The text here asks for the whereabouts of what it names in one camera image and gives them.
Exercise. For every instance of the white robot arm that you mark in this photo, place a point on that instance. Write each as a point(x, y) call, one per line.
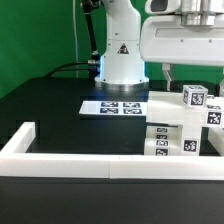
point(121, 66)

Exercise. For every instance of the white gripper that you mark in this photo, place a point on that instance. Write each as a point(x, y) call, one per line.
point(165, 40)

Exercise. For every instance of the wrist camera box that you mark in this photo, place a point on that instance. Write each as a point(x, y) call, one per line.
point(159, 7)

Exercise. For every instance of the white tagged cube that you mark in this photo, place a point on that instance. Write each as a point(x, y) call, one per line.
point(194, 95)

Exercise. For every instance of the white chair seat part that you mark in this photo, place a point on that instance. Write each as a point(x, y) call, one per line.
point(189, 140)

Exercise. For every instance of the white U-shaped fence frame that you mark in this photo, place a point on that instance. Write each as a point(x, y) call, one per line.
point(16, 161)

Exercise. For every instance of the white marker sheet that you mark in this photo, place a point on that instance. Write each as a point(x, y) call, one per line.
point(114, 108)

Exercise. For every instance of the white chair back frame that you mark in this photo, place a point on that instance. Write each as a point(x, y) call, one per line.
point(169, 108)

